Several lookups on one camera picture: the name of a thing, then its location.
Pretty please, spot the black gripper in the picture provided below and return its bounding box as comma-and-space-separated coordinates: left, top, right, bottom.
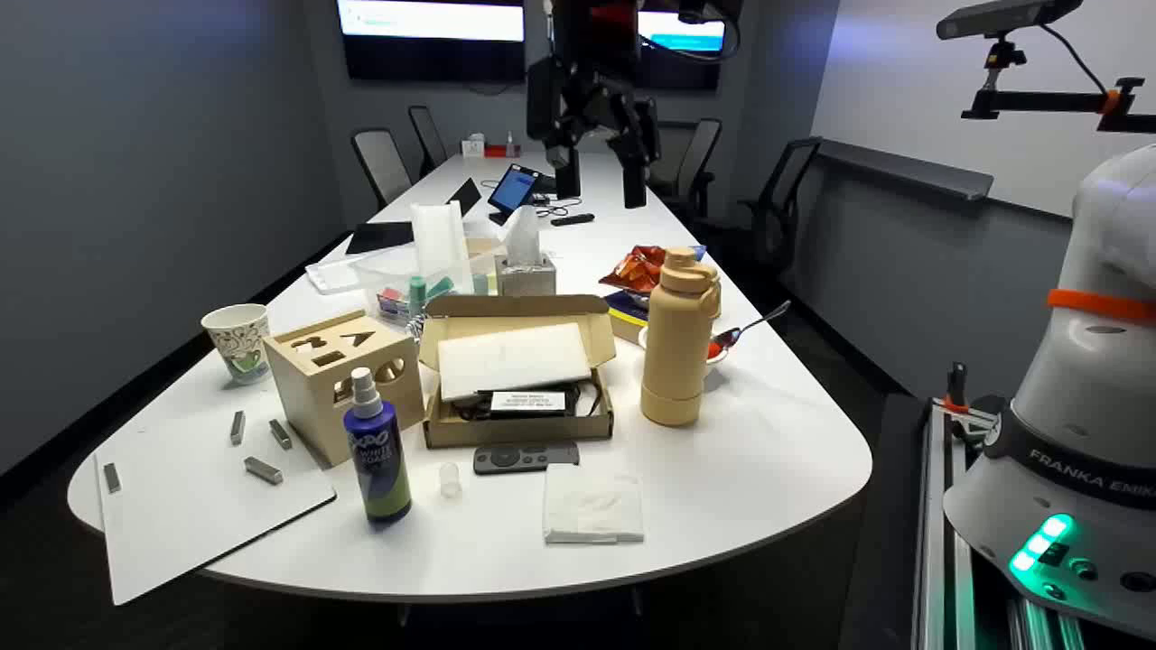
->
523, 0, 663, 213

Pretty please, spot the tablet with blue screen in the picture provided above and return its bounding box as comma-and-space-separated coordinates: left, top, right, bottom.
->
482, 163, 545, 220

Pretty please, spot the orange snack bag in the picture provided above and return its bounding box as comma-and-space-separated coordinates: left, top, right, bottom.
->
601, 244, 670, 300

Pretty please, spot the grey tissue box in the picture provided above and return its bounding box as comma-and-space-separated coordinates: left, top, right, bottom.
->
492, 205, 563, 300

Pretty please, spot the yellow and blue package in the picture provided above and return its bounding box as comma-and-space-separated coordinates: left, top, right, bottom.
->
604, 287, 652, 350

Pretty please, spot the tall clear plastic bag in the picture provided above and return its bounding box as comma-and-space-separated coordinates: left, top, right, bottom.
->
408, 198, 476, 300

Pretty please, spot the tan water bottle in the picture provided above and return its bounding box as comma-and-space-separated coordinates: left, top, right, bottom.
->
637, 246, 727, 433

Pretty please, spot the open cardboard box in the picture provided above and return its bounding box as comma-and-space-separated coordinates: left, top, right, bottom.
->
416, 292, 621, 453

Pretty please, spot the white sheet in carton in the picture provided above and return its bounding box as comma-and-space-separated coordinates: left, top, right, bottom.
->
433, 318, 594, 404

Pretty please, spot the flat black notebook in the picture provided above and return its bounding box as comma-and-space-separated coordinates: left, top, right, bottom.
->
342, 220, 417, 257

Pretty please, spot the black device with label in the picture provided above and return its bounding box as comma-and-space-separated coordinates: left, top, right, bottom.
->
476, 384, 585, 424

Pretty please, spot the clear plastic container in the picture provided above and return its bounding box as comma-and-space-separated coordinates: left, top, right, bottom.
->
355, 257, 482, 336

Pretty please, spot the white paper sheet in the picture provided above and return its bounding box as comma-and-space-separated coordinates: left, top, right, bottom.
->
298, 257, 366, 300

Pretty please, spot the flat black remote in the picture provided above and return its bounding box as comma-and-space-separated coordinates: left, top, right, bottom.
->
468, 437, 582, 480

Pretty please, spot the grey whiteboard tray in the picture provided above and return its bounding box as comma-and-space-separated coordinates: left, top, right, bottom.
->
812, 134, 997, 205

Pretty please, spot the wooden shape sorter box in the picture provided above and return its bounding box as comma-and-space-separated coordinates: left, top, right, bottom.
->
259, 307, 425, 471

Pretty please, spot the folded white napkin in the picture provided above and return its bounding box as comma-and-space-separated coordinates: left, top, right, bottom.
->
537, 463, 650, 549

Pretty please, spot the small clear plastic cup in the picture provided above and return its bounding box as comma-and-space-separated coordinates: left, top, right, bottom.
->
433, 459, 468, 507

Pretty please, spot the blue spray bottle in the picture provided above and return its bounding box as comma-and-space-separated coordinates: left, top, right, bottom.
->
340, 365, 416, 531

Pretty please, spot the patterned paper cup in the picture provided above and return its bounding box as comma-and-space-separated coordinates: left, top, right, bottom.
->
198, 300, 275, 386

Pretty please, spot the flat white board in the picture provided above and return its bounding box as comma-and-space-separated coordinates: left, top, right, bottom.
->
95, 412, 340, 610

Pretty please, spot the wall monitor screen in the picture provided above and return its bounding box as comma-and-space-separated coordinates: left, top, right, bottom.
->
631, 0, 733, 93
331, 0, 532, 86

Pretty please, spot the black knob post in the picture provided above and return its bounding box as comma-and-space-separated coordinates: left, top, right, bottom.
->
941, 358, 974, 417

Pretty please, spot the grey camera on mount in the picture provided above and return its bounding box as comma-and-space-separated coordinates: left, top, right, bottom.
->
930, 0, 1087, 49

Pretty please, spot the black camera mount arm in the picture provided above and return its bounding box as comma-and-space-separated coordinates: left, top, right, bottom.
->
956, 37, 1156, 138

